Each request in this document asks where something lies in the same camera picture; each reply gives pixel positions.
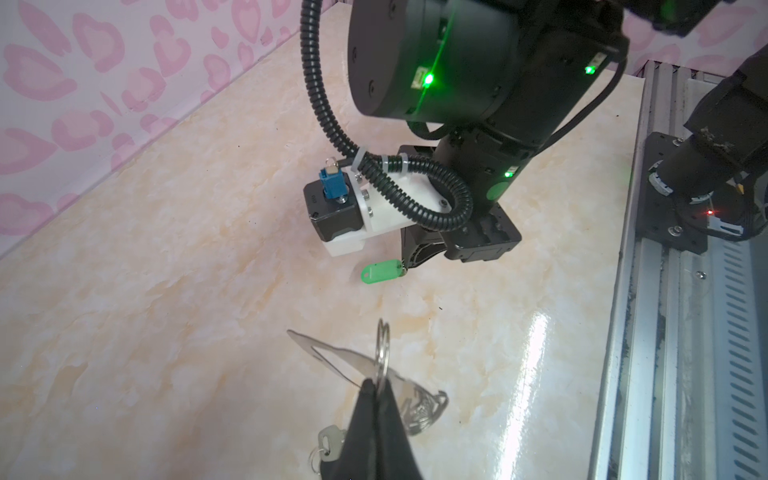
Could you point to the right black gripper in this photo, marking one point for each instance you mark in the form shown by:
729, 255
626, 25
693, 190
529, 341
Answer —
486, 238

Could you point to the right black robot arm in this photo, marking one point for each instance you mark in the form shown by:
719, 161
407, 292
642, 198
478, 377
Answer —
496, 83

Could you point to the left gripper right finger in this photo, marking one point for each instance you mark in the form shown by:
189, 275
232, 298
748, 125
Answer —
394, 457

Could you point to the black headed key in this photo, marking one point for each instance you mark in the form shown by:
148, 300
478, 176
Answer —
327, 451

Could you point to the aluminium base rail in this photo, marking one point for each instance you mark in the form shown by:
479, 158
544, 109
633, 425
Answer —
683, 392

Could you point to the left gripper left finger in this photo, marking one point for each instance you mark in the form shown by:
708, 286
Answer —
358, 455

